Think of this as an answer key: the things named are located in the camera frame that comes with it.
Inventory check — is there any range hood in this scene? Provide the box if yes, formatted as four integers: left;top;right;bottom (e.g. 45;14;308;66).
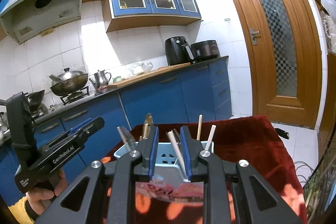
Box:
1;0;81;44

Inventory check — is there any bamboo chopstick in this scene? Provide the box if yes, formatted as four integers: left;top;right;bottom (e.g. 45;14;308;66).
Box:
197;114;203;140

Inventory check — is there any red floral blanket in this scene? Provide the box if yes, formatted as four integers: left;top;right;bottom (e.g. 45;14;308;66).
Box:
101;115;308;224

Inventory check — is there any gas stove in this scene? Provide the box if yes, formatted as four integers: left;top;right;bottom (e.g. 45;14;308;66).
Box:
0;90;91;135

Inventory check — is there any white chopstick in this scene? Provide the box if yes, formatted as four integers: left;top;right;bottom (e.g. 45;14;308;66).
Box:
205;124;217;151
167;131;186;174

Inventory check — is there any yellow sleeve forearm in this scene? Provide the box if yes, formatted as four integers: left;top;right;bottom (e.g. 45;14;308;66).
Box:
9;197;38;224

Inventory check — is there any black air fryer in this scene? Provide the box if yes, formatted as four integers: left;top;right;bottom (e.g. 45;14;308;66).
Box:
165;36;195;66

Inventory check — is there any glass door wall cabinet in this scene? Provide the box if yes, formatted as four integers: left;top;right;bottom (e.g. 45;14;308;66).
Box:
102;0;201;32

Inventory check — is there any blue kitchen cabinet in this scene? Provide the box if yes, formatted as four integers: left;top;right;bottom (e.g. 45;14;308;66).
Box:
0;56;233;206

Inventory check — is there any steel kettle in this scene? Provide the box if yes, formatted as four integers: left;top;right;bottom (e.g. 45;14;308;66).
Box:
89;70;112;90

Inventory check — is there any wok with lid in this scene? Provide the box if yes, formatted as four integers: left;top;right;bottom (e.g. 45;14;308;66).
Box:
49;68;88;97

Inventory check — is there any wooden door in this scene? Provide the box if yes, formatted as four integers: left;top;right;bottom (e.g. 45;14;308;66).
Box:
233;0;322;128

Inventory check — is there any wooden cutting board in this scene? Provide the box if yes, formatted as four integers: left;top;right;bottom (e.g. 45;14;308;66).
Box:
107;63;190;89

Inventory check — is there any light blue utensil box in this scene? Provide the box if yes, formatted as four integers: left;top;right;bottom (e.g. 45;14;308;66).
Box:
113;141;215;200

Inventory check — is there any silver butter knife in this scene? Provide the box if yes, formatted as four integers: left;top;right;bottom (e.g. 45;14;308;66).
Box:
117;126;136;151

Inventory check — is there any dark rice cooker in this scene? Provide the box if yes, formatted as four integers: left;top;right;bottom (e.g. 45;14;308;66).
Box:
191;40;220;61

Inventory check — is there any left hand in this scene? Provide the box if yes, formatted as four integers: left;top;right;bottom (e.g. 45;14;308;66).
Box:
26;169;68;219

